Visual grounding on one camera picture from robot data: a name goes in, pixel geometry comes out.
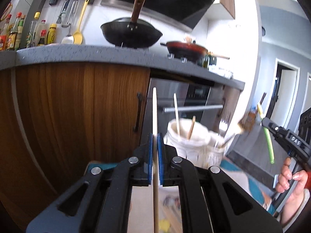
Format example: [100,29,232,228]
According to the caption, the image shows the dark sauce bottle green label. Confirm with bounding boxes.
[17,15,27,49]

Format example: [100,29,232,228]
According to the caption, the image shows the yellow spatula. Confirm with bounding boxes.
[72,0,89,45]

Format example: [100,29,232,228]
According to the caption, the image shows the black wok with wooden handle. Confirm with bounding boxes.
[100,0,163,49]

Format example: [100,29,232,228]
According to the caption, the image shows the red handled scissors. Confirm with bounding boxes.
[0,2,12,22]

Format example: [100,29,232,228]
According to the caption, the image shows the wooden chopstick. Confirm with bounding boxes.
[152,87,160,233]
[188,116,196,140]
[166,207,182,233]

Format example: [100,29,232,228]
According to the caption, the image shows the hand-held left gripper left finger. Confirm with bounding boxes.
[26,133,154,233]

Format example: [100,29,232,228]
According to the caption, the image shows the clear oil bottle yellow cap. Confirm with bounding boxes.
[26,12,41,48]

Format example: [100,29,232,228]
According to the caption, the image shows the red frying pan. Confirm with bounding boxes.
[160,41,230,63]

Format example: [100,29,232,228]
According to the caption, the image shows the yellow squeeze bottle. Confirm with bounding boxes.
[46,23,58,44]

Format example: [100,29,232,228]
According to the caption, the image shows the curved wooden cabinet door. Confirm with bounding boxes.
[0,68,56,226]

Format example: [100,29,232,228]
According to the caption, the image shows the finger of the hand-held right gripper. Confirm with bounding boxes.
[261,117,287,139]

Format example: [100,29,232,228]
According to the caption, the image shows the yellow tulip green stem utensil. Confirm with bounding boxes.
[159,220,172,233]
[257,104,275,164]

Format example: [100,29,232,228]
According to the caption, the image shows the white floral ceramic utensil holder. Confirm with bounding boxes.
[163,118,231,170]

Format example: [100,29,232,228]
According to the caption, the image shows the red label sauce bottle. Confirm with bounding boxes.
[0,14,12,51]

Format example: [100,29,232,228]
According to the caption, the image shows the wide wooden cabinet door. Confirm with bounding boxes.
[15,63,151,199]

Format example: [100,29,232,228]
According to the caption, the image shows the grey speckled kitchen countertop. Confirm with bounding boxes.
[0,44,245,91]

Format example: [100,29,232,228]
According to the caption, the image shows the printed horse tablecloth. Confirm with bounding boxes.
[86,156,277,233]

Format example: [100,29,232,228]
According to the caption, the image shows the plastic jug red label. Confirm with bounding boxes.
[37,20,48,46]

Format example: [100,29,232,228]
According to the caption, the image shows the hanging metal utensils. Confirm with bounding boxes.
[61,0,79,45]

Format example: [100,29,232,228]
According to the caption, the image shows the silver fork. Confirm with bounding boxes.
[214,119,229,149]

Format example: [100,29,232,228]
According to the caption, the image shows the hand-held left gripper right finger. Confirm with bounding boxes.
[157,133,283,233]

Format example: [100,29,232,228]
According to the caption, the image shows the narrow wooden cabinet door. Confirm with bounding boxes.
[215,87,243,137]

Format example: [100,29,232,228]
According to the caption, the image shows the stainless steel oven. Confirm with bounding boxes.
[140,77,227,151]

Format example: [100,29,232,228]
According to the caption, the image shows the person's right hand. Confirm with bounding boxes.
[275,157,311,227]

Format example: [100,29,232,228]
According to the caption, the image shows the dark sauce bottle red cap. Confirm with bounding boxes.
[8,12,22,50]

